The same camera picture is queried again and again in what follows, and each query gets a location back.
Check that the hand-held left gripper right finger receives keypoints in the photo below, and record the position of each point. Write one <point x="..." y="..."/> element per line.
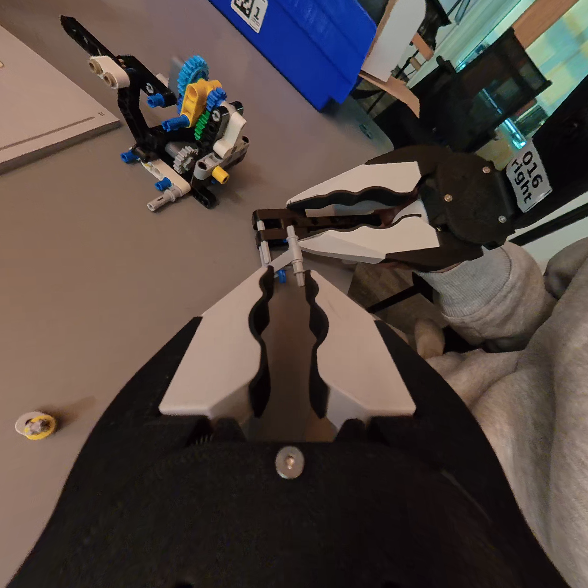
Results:
<point x="363" y="363"/>

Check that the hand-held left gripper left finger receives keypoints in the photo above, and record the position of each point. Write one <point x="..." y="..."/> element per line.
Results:
<point x="216" y="363"/>

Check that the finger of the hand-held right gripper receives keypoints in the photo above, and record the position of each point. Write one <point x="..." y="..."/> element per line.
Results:
<point x="367" y="177"/>
<point x="376" y="243"/>

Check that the black lego beam grey axle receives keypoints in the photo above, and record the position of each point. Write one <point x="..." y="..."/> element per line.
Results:
<point x="275" y="216"/>

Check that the large blue storage bin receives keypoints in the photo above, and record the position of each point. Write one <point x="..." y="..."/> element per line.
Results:
<point x="312" y="50"/>

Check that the small yellow lego bush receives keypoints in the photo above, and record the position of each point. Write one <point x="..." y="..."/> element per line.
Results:
<point x="36" y="425"/>

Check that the person's right forearm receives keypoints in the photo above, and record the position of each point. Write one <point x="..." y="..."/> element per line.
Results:
<point x="482" y="294"/>

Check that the multicoloured lego gear model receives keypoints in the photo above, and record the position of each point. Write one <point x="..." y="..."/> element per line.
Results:
<point x="202" y="133"/>

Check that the open lego instruction booklet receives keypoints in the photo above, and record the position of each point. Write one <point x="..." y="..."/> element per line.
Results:
<point x="46" y="115"/>

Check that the person's grey sweatshirt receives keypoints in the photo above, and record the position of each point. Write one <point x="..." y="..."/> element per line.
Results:
<point x="542" y="413"/>

